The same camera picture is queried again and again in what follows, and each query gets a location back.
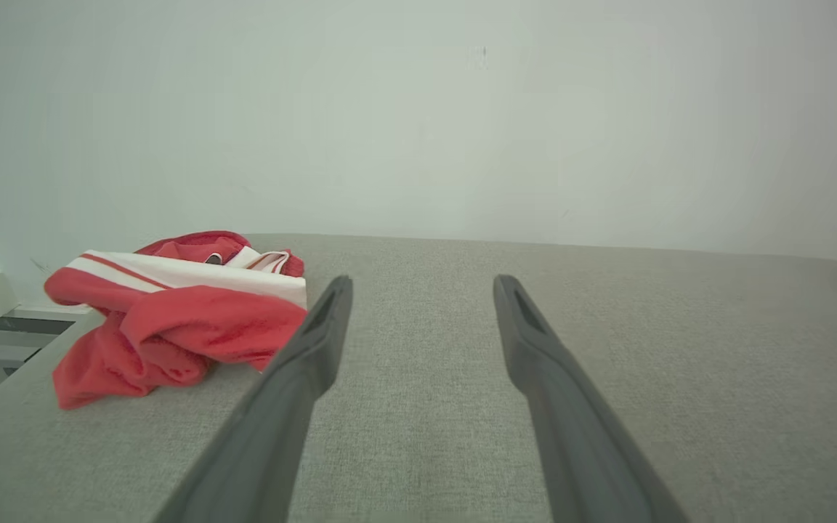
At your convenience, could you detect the red white basketball jersey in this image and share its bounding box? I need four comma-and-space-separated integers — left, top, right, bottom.
44, 230, 309, 411

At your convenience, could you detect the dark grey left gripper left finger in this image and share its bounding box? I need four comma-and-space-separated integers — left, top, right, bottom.
155, 275, 355, 523

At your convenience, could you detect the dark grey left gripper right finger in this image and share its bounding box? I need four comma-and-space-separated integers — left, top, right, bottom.
493, 274, 690, 523

